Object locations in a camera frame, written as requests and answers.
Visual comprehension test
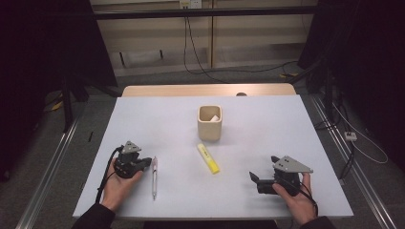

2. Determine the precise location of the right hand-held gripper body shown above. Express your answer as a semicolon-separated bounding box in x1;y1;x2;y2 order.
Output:
257;156;314;197

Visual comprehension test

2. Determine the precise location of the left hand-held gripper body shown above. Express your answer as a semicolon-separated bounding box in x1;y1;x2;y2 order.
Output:
113;140;144;179

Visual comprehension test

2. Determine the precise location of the clear ballpoint pen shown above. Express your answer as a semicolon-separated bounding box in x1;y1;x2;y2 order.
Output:
151;156;159;201

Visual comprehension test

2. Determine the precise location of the yellow highlighter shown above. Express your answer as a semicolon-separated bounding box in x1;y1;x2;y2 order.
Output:
196;143;221;176

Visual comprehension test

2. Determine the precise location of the beige ceramic pen cup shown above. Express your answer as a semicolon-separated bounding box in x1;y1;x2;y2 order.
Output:
197;105;224;142

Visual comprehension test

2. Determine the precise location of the person's left hand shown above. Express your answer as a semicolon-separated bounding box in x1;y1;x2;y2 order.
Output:
100;164;145;213

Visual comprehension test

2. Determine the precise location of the person's right hand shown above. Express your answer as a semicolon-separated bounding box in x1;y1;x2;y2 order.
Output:
271;173;319;226

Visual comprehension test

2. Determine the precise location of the white table mat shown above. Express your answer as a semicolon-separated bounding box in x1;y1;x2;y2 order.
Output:
72;94;354;220

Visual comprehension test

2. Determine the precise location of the black metal stand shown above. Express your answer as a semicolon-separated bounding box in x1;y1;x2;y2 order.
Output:
295;56;338;123
60;73;122;133

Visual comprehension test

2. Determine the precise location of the black curtain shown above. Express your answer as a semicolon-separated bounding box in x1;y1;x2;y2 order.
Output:
0;0;118;182
297;0;405;163

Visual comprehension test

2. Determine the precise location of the black horizontal bar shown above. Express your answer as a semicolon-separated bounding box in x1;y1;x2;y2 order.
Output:
92;5;319;21

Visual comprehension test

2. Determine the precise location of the left hand-held gripper cable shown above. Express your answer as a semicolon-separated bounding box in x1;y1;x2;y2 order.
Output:
95;145;124;204

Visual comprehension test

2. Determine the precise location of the hand-held gripper cable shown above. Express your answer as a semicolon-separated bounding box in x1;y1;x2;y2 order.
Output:
285;177;320;218
95;145;124;204

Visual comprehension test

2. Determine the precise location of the right hand-held gripper cable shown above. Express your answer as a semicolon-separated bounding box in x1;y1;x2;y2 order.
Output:
285;177;320;218

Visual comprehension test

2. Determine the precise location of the black floor cable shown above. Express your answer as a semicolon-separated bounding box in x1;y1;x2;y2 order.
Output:
338;142;356;181

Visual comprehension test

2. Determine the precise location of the aluminium rail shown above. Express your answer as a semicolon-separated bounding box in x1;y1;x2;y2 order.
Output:
309;94;397;229
15;117;80;229

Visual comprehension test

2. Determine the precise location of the white cable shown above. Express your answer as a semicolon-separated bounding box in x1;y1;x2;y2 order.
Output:
330;101;390;165

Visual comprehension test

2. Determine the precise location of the white wall socket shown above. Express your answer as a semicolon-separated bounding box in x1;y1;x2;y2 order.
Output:
180;0;203;10

